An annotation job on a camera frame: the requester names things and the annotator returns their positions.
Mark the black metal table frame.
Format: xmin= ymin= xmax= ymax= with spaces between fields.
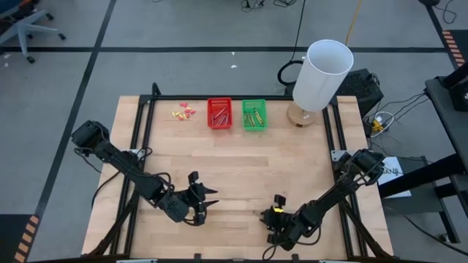
xmin=87 ymin=82 xmax=394 ymax=261

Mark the grey office chair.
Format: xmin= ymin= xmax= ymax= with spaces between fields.
xmin=0 ymin=0 xmax=68 ymax=64

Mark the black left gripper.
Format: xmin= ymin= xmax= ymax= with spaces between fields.
xmin=160 ymin=171 xmax=220 ymax=226

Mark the black side desk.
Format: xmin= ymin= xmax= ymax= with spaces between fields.
xmin=378 ymin=61 xmax=468 ymax=245

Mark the orange striped black floor mat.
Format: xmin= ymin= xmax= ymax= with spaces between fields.
xmin=12 ymin=213 xmax=41 ymax=263
xmin=441 ymin=29 xmax=468 ymax=70

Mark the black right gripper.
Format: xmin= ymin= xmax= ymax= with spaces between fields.
xmin=260 ymin=195 xmax=306 ymax=251

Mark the white printed paper sheet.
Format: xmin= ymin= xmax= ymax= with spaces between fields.
xmin=376 ymin=156 xmax=413 ymax=199

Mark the black looped power cable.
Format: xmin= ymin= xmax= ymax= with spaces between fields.
xmin=276 ymin=0 xmax=307 ymax=87

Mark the black floor cable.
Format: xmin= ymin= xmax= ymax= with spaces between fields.
xmin=383 ymin=205 xmax=468 ymax=256

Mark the yellow cable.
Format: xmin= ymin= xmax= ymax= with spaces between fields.
xmin=345 ymin=0 xmax=363 ymax=47

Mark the red plastic basket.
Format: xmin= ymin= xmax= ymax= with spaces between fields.
xmin=206 ymin=96 xmax=234 ymax=130

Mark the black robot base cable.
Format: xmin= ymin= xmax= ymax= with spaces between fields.
xmin=90 ymin=169 xmax=124 ymax=210

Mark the black mesh computer case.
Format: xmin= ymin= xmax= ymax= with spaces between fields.
xmin=331 ymin=68 xmax=385 ymax=118

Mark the white shade wooden base lamp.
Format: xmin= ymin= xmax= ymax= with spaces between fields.
xmin=286 ymin=39 xmax=355 ymax=129

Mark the green plastic basket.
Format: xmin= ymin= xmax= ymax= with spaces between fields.
xmin=241 ymin=99 xmax=269 ymax=132

